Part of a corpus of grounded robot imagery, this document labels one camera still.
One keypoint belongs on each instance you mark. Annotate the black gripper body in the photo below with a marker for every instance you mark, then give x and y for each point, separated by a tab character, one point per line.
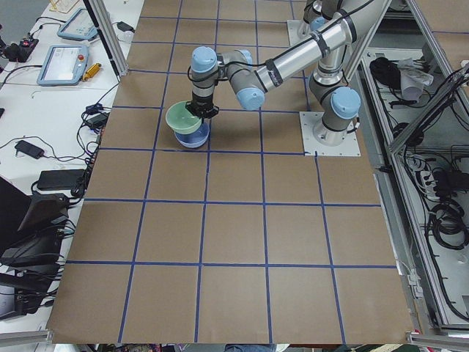
201	107

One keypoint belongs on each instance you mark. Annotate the far teach pendant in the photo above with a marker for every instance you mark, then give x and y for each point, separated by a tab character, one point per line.
79	27

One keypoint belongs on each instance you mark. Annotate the gold cylinder tool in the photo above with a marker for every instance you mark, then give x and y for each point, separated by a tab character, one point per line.
91	71

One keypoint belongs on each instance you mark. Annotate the aluminium frame post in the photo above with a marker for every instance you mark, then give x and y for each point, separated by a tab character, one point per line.
102	22

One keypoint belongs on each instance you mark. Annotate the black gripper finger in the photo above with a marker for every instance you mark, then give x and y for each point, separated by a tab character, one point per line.
210	112
193	109

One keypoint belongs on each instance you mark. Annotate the near teach pendant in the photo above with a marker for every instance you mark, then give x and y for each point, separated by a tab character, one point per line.
64	65

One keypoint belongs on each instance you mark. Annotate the green bowl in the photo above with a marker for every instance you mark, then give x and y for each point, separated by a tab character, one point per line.
181	120

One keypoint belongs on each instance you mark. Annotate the black power adapter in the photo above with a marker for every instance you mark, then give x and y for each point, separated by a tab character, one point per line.
124	27

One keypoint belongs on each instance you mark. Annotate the blue bowl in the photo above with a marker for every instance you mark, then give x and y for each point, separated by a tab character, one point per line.
195	139

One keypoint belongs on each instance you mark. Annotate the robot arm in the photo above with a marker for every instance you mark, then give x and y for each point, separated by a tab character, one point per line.
315	14
345	23

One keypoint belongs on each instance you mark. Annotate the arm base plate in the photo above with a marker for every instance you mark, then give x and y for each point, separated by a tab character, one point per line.
319	141
298	31

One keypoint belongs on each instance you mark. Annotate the teach pendant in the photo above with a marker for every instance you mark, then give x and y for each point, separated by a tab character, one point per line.
79	27
64	65

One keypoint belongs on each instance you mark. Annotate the black power brick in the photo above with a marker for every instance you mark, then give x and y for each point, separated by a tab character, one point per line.
63	179

